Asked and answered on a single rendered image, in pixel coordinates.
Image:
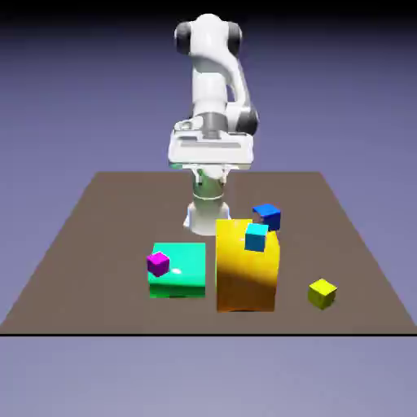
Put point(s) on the large green box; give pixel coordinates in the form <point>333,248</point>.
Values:
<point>182,267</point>

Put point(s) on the small blue cube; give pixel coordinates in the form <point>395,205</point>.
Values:
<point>269,214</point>

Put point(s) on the large orange box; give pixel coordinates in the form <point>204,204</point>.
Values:
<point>244,277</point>

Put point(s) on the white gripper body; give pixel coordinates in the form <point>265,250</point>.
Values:
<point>211,151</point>

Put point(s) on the small magenta cube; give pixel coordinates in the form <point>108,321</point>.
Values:
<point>158,264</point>

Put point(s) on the small yellow cube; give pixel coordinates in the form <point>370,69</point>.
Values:
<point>322,293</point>

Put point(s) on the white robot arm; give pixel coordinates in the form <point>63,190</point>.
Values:
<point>208,65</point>

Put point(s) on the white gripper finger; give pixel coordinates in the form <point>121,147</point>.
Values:
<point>224,176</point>
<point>198,176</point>

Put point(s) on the small cyan cube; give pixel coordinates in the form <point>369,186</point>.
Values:
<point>255,239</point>

